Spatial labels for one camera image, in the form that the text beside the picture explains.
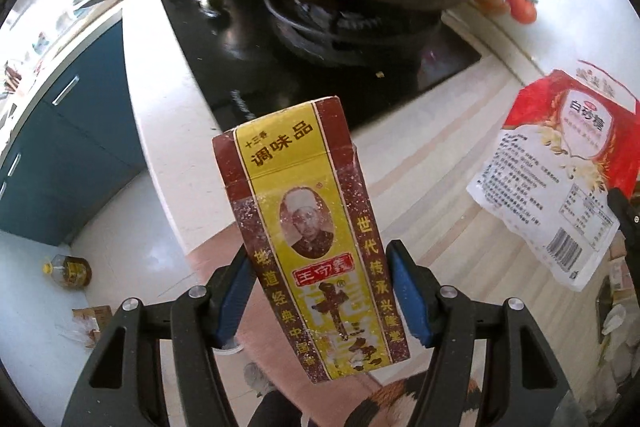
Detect blue kitchen cabinet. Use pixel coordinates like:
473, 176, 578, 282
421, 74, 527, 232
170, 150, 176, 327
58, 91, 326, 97
0, 14, 146, 248

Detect person's dark trousers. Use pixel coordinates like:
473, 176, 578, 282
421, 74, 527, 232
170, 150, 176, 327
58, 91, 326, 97
247, 387, 306, 427

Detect red yellow spice box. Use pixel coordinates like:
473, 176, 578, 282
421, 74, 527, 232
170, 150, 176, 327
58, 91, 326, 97
211, 96, 411, 385

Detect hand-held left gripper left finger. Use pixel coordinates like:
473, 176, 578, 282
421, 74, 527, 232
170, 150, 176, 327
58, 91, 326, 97
62, 244, 258, 427

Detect yellow cooking oil bottle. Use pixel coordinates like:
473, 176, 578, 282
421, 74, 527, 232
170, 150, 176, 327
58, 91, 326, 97
41, 253, 93, 292

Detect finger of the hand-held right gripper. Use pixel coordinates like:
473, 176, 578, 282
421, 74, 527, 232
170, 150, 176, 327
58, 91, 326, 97
605, 188, 640, 260

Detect grey fluffy slipper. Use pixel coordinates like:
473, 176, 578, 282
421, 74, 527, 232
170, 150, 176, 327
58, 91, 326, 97
242, 362, 276, 395

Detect small cardboard box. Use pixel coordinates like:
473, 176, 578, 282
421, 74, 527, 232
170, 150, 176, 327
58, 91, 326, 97
70, 304, 118, 343

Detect red white sugar bag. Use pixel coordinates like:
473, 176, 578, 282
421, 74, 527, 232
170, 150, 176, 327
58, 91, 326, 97
466, 68, 640, 292

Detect red tomato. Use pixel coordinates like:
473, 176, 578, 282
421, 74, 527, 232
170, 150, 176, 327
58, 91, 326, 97
505, 0, 539, 25

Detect black gas stove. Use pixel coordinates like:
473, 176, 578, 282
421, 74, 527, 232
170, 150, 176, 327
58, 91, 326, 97
157, 0, 483, 132

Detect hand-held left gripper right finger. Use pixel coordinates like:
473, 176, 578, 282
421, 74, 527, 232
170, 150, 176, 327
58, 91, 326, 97
385, 239, 576, 427

